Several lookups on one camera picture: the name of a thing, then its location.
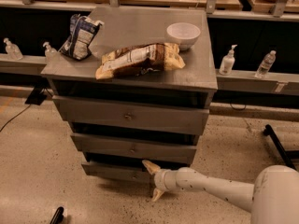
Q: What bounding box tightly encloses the black stand leg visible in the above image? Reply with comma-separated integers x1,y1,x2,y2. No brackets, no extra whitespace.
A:
263,124,299,169

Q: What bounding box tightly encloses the grey drawer cabinet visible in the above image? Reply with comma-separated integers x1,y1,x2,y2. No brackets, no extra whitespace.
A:
42,7,218,182

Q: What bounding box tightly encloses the grey top drawer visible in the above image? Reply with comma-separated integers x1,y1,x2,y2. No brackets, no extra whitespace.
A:
53,96,209,135

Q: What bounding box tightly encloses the white pump bottle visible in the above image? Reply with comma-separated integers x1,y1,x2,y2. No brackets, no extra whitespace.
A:
219,45,236,76

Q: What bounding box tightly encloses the clear pump bottle near cabinet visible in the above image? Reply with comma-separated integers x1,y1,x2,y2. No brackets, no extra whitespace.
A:
43,41,57,60

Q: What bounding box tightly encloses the grey middle drawer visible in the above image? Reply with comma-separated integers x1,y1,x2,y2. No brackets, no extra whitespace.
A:
71,133,196,164

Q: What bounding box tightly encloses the grey drawer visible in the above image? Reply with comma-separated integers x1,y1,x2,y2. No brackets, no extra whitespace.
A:
81,157,151,183
53,96,209,135
71,133,196,164

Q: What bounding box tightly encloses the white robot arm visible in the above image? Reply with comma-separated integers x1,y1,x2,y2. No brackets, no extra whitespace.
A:
142,160,299,224

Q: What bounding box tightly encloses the black floor box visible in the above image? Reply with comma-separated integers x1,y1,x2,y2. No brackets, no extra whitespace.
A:
25,88,47,105

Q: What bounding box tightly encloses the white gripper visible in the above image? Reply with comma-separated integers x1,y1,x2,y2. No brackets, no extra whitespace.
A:
142,160,171,202

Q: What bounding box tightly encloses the yellow brown chip bag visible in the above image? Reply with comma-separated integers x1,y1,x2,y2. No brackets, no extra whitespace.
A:
95,43,185,79

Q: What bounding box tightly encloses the grey bottom drawer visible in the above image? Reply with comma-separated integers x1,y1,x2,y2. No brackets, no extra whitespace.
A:
81,157,151,183

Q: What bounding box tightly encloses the blue white snack bag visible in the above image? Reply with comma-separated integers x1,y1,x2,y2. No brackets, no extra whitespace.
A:
59,14,104,61

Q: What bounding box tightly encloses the white bowl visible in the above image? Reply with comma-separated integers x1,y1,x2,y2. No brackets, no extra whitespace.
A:
166,22,201,50

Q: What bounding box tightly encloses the clear water bottle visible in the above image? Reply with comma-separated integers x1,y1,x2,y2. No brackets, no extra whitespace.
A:
254,50,276,78

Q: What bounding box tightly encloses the clear pump bottle far left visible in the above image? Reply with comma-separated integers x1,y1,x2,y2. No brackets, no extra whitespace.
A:
4,37,23,61

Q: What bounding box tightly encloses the grey shelf rail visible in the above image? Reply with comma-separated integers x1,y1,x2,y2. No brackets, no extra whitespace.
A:
0,53,299,96

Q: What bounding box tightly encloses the black floor cable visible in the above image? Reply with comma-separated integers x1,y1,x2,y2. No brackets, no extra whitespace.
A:
0,105,32,133

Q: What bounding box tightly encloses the black object bottom edge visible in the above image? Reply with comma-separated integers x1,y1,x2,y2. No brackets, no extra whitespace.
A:
50,206,64,224

